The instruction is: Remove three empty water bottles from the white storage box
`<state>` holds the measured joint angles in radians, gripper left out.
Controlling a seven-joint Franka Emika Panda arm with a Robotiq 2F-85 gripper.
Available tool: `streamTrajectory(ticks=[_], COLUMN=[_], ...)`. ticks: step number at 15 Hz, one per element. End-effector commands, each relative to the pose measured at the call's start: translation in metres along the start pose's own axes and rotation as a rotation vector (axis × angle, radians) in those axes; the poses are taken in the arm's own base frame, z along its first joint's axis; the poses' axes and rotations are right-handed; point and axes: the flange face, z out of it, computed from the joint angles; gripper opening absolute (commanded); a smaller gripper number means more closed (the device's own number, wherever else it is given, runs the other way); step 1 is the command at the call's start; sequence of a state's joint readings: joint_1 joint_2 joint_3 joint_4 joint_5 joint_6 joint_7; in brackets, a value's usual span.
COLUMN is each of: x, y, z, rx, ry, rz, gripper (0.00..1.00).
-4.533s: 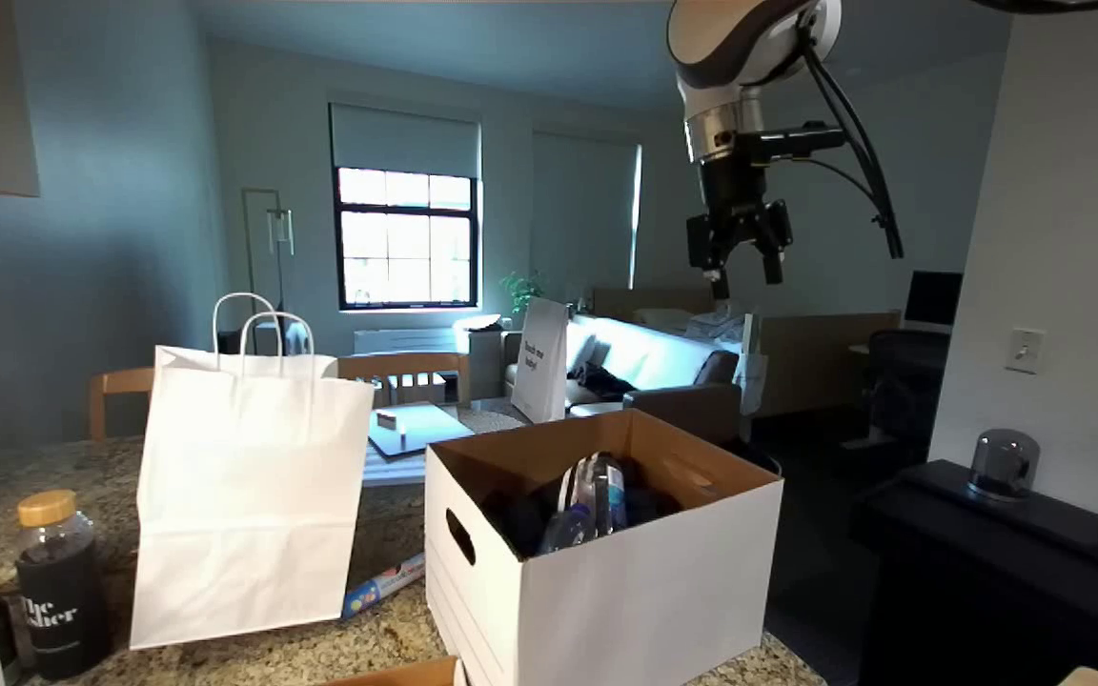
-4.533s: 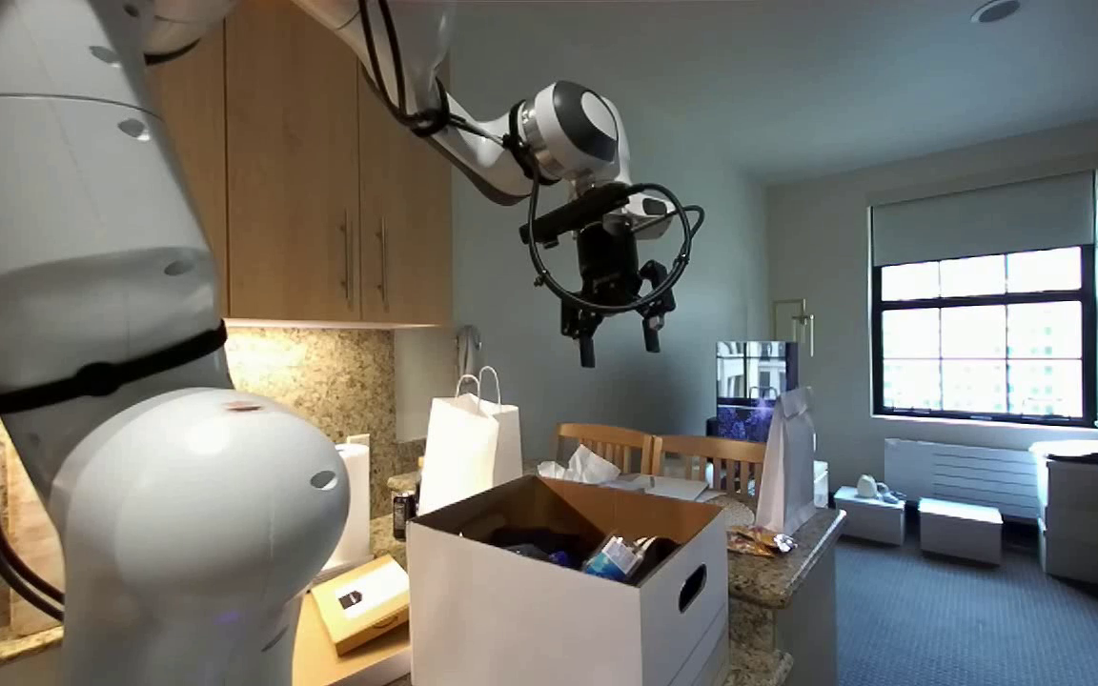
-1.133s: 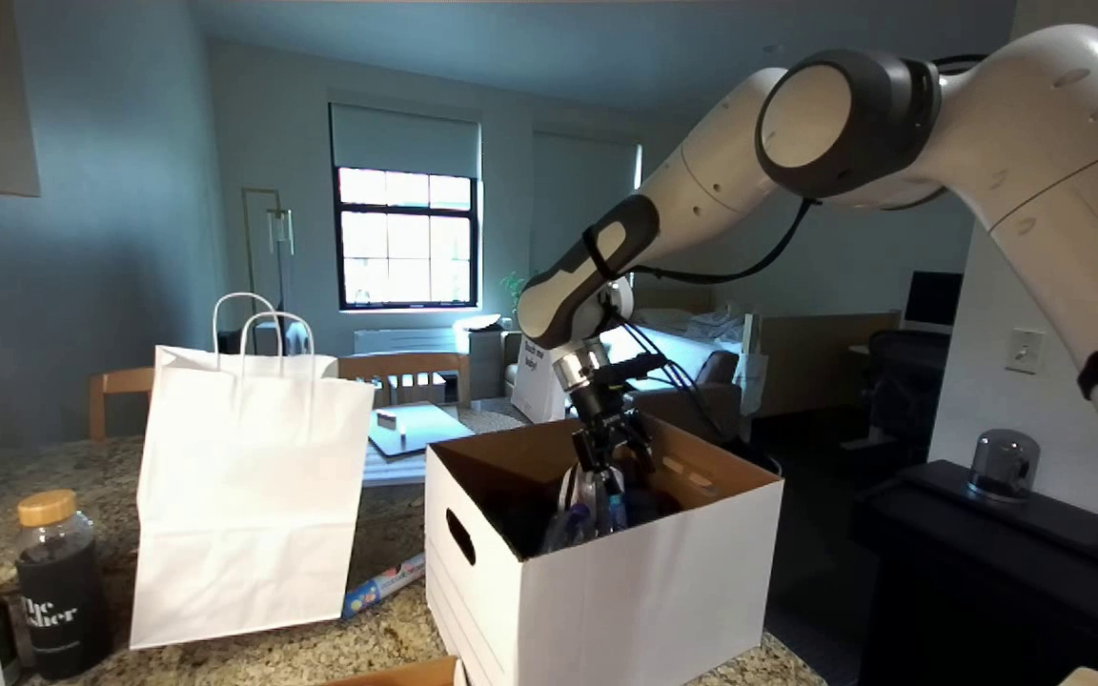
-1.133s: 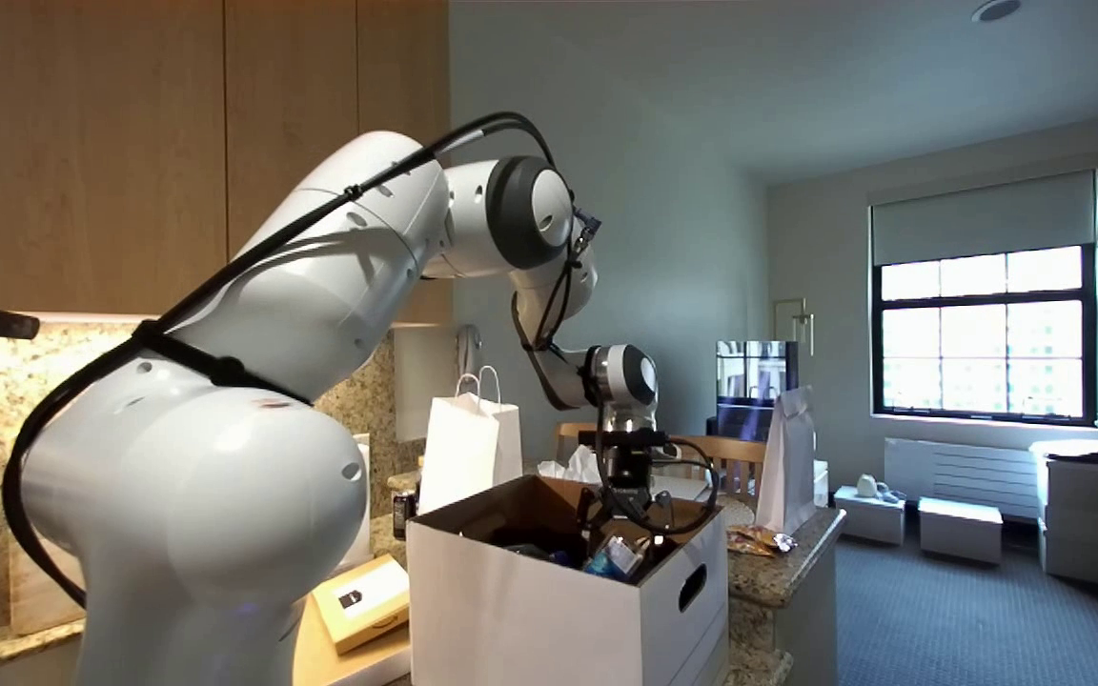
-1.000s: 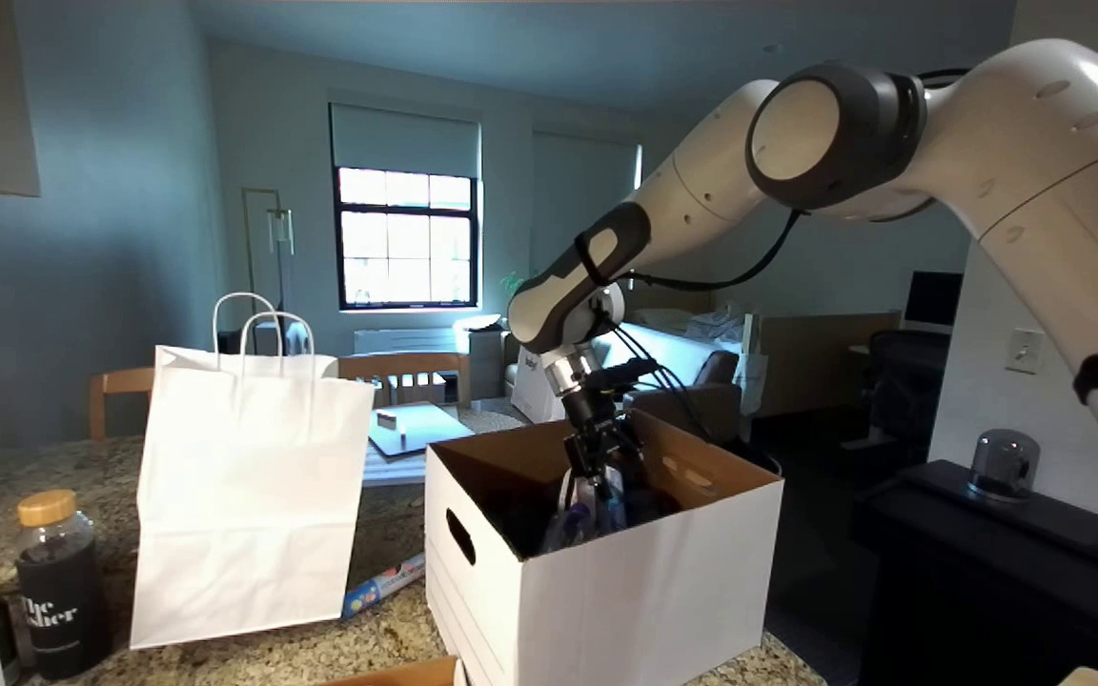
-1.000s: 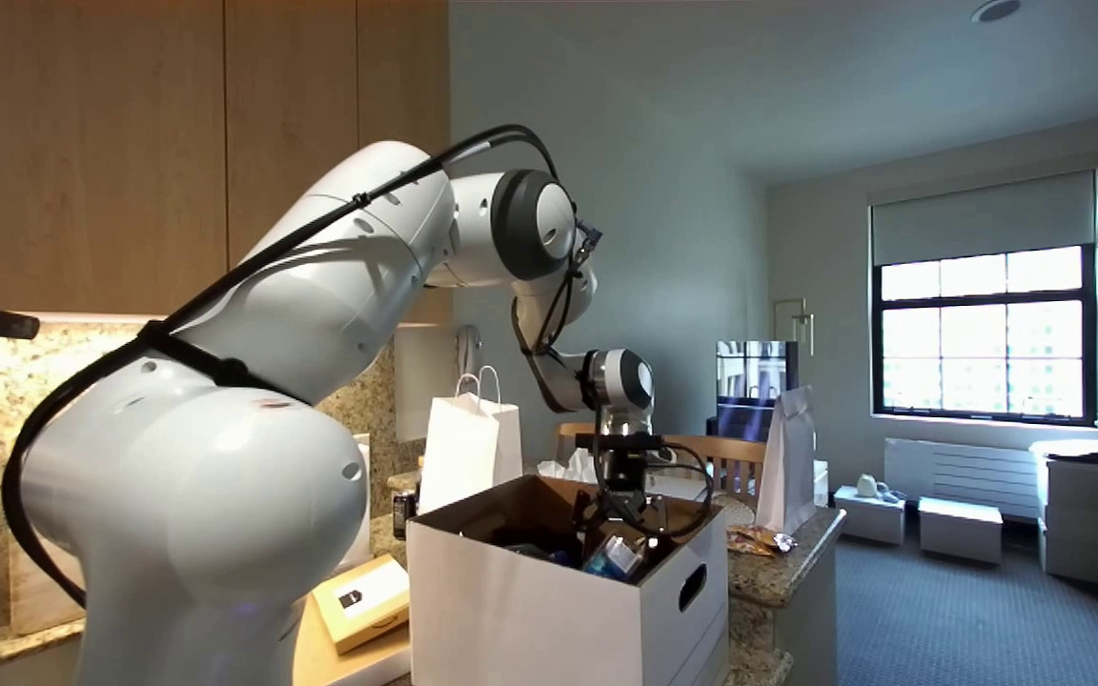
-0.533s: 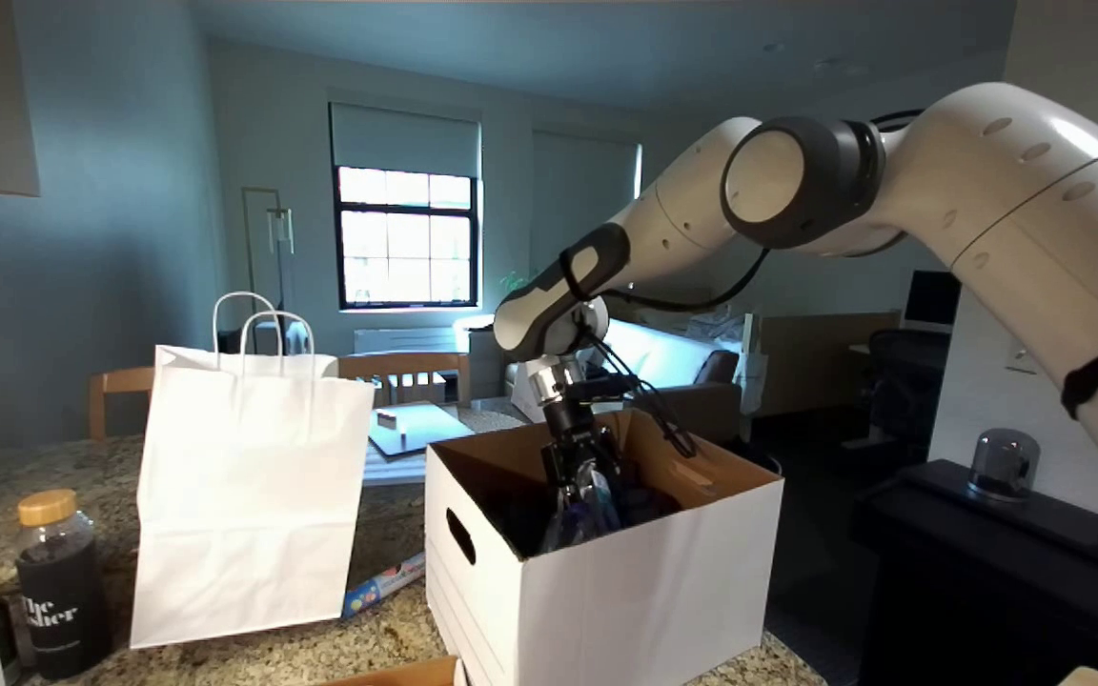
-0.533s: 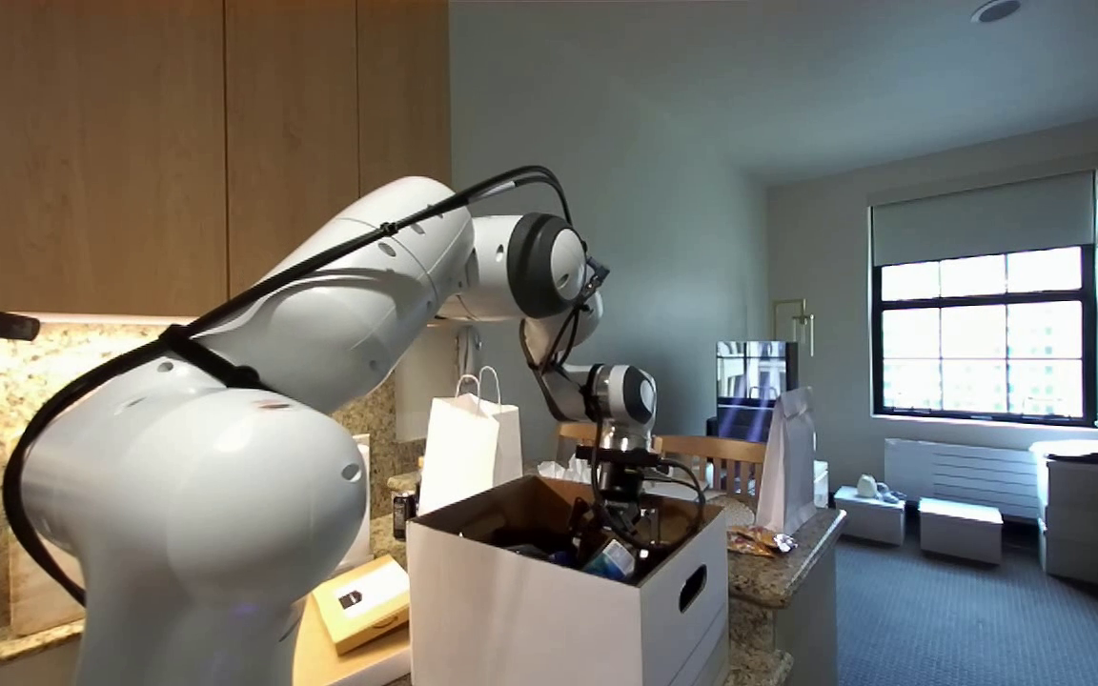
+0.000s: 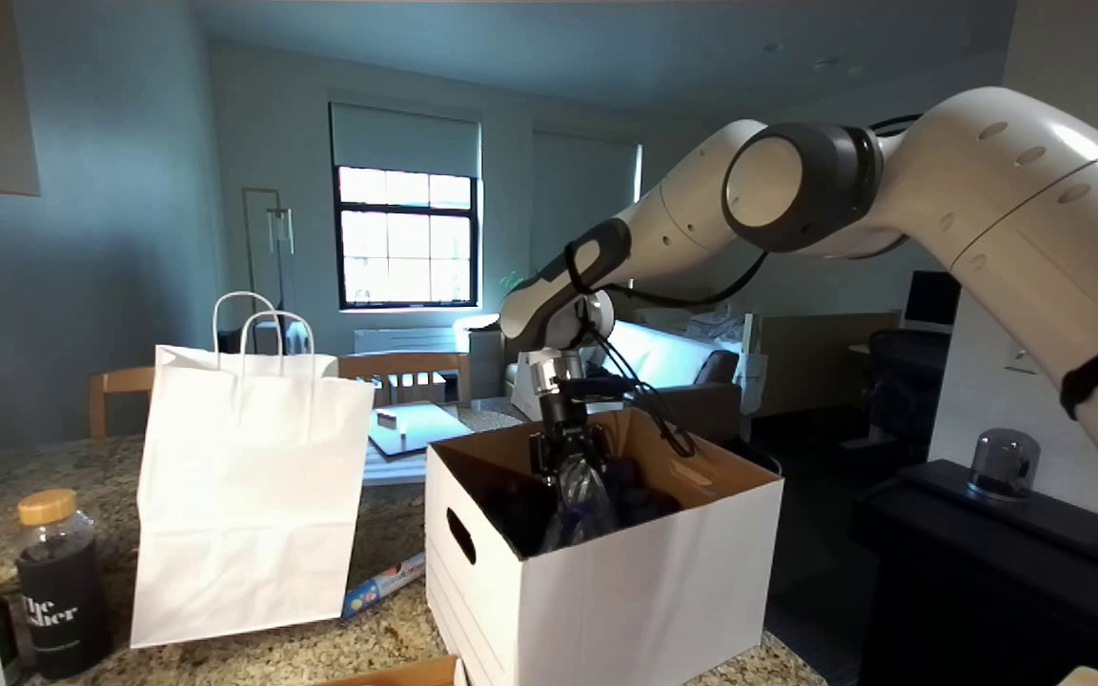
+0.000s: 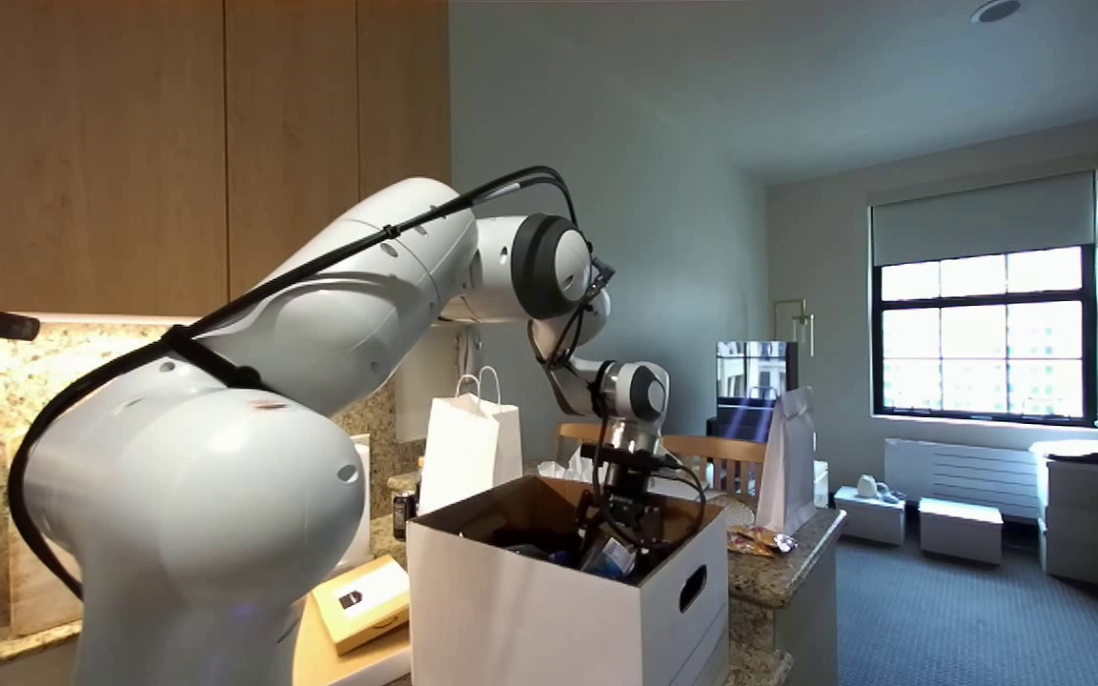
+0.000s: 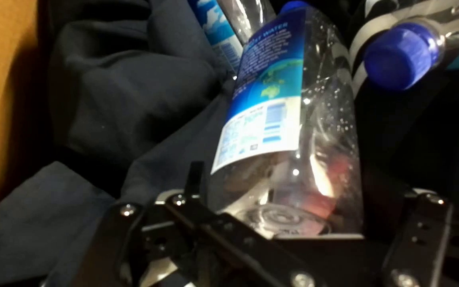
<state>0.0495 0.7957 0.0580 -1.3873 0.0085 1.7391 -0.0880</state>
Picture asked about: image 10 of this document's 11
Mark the white radiator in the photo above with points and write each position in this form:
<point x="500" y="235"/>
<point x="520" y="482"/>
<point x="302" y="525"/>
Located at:
<point x="964" y="477"/>

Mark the wooden wall cabinets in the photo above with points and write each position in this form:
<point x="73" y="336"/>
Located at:
<point x="133" y="139"/>

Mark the wooden cutting board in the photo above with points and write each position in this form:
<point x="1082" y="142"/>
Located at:
<point x="361" y="666"/>

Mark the round ceiling light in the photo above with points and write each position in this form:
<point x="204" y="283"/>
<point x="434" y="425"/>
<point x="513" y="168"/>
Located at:
<point x="998" y="8"/>

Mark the white side cabinet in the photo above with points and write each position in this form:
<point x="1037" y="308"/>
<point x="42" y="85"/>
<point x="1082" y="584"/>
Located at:
<point x="1082" y="515"/>

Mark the white roller blind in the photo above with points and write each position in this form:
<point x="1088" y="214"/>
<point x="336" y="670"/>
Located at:
<point x="987" y="219"/>

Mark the black framed window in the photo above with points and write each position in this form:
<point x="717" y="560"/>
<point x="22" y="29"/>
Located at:
<point x="987" y="332"/>

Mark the wooden chair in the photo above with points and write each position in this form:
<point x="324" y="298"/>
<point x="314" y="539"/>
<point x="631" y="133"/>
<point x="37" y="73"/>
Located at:
<point x="722" y="459"/>
<point x="572" y="431"/>

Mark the white cardboard storage box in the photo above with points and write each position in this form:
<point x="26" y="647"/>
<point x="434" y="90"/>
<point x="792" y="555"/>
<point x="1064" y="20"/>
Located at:
<point x="551" y="622"/>

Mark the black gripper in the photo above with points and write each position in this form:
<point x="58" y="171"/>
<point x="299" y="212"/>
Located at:
<point x="626" y="508"/>

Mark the clear plastic water bottle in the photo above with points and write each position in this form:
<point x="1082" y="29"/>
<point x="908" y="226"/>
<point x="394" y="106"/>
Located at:
<point x="610" y="556"/>

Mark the white square ottoman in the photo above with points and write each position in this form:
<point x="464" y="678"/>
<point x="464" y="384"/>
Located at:
<point x="960" y="529"/>
<point x="872" y="519"/>

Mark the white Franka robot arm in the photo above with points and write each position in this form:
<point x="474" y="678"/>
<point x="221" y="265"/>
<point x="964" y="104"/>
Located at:
<point x="192" y="533"/>

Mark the tall narrow white bag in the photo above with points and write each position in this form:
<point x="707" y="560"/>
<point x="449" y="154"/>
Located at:
<point x="788" y="461"/>

